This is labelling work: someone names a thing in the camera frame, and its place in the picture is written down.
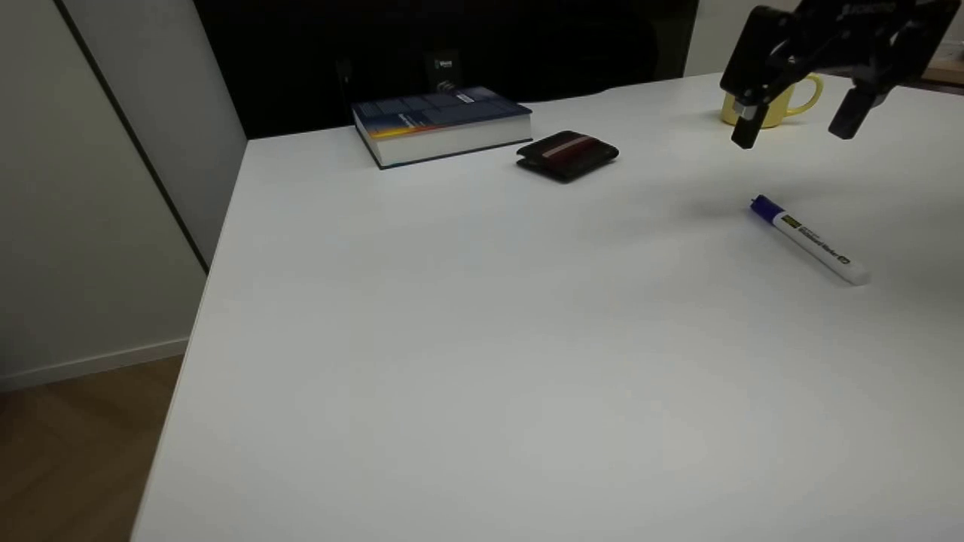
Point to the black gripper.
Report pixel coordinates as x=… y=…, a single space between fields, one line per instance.
x=845 y=34

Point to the white marker with blue cap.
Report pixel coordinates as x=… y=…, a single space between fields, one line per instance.
x=809 y=239

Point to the yellow ceramic mug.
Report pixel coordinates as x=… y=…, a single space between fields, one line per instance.
x=778 y=112

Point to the light wooden shelf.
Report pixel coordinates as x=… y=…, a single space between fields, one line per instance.
x=950 y=71

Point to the black leather wallet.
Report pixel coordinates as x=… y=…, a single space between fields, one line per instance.
x=569 y=156

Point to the thick blue hardcover book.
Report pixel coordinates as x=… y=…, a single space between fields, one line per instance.
x=442 y=132

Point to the small black device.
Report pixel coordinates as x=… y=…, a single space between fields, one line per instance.
x=443 y=72

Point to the black partition panel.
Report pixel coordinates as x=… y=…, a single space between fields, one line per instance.
x=303 y=48

